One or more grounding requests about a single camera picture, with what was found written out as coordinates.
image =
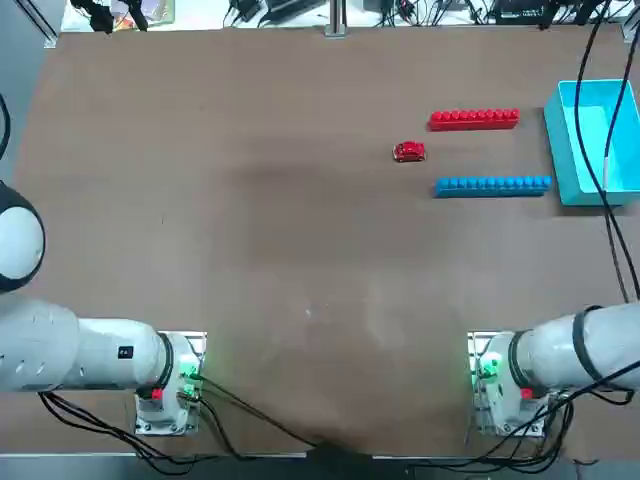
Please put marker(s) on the red toy car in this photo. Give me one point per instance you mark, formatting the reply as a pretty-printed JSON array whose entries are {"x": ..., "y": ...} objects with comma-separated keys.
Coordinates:
[{"x": 409, "y": 151}]

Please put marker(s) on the red studded block bar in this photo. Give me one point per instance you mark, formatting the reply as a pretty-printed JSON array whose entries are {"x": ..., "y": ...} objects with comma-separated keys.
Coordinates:
[{"x": 474, "y": 121}]

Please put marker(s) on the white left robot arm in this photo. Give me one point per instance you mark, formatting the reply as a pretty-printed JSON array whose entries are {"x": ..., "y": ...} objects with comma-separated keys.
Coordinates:
[{"x": 50, "y": 345}]

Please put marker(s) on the cyan plastic bin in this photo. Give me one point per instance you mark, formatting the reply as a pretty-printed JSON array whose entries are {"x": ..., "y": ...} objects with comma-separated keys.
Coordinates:
[{"x": 590, "y": 197}]

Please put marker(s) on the colourful printed packet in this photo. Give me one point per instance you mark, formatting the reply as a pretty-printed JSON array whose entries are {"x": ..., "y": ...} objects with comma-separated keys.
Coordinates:
[{"x": 150, "y": 12}]

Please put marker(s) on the black electronics box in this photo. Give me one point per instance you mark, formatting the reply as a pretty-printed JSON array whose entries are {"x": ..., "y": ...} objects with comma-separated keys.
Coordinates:
[{"x": 517, "y": 10}]

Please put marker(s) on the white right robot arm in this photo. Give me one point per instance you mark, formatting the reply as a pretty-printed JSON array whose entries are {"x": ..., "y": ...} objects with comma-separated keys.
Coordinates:
[{"x": 575, "y": 345}]

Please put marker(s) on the large black power adapter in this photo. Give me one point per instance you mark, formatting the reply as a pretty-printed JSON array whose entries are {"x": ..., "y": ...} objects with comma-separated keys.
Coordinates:
[{"x": 290, "y": 6}]

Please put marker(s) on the blue studded block bar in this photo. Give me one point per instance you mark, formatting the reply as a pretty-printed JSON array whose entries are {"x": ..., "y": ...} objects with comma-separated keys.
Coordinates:
[{"x": 492, "y": 187}]

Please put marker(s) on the aluminium camera post with bracket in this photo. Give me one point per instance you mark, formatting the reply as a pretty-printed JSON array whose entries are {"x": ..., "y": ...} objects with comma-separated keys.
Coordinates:
[{"x": 336, "y": 17}]

